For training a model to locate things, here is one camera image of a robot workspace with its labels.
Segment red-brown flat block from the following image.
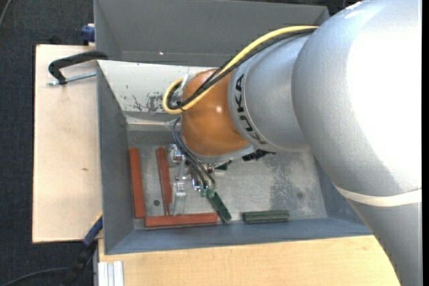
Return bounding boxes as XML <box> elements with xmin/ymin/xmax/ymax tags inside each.
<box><xmin>144</xmin><ymin>212</ymin><xmax>219</xmax><ymax>229</ymax></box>
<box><xmin>128</xmin><ymin>147</ymin><xmax>146</xmax><ymax>220</ymax></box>
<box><xmin>155</xmin><ymin>147</ymin><xmax>174</xmax><ymax>216</ymax></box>

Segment dark green flat block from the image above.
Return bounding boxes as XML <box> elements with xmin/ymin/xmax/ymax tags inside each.
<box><xmin>205</xmin><ymin>190</ymin><xmax>233</xmax><ymax>224</ymax></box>
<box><xmin>241</xmin><ymin>209</ymin><xmax>291</xmax><ymax>224</ymax></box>

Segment pale wood flat board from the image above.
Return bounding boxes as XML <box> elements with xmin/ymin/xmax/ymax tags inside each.
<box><xmin>32</xmin><ymin>44</ymin><xmax>104</xmax><ymax>244</ymax></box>

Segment grey metal bin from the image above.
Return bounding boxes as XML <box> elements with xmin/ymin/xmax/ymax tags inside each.
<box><xmin>93</xmin><ymin>0</ymin><xmax>373</xmax><ymax>256</ymax></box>

